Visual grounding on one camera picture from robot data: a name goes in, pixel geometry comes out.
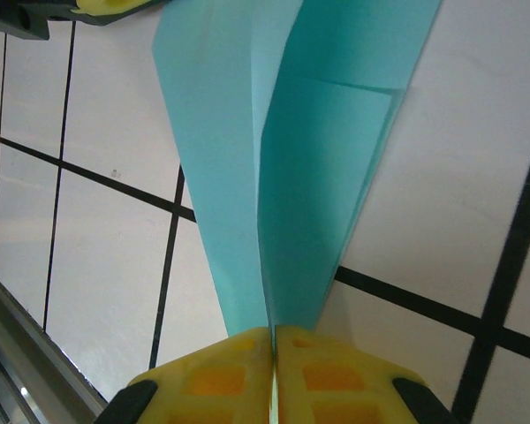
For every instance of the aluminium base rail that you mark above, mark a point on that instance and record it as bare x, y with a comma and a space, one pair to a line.
17, 344

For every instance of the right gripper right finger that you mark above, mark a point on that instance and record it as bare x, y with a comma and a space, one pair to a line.
335, 380

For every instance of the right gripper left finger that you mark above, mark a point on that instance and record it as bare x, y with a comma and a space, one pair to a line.
212, 380

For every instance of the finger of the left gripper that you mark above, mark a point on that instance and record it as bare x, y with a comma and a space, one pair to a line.
115, 4

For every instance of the teal paper sheet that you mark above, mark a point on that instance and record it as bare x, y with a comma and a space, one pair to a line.
229, 132

